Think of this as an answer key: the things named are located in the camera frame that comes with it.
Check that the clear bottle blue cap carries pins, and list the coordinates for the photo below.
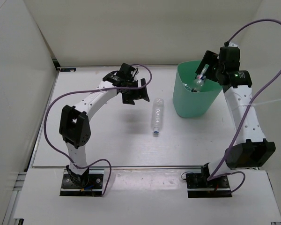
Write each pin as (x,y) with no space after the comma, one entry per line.
(157,116)

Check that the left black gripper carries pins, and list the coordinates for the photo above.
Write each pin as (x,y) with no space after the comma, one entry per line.
(129,99)

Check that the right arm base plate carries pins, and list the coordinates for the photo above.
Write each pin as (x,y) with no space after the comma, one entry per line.
(199,187)

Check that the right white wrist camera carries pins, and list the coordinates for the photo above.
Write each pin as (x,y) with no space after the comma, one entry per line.
(230,44)

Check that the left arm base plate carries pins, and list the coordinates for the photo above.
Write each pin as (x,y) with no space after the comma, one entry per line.
(89,184)

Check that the crushed bottle blue label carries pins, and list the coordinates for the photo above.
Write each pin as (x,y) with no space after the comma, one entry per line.
(201,76)

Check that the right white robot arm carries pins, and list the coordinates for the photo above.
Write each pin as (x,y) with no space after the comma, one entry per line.
(249,147)

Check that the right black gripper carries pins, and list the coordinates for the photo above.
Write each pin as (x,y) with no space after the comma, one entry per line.
(209,58)

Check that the green plastic bin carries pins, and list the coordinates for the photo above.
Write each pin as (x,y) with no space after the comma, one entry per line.
(190,104)

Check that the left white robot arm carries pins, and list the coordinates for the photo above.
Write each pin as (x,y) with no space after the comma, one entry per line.
(74,124)

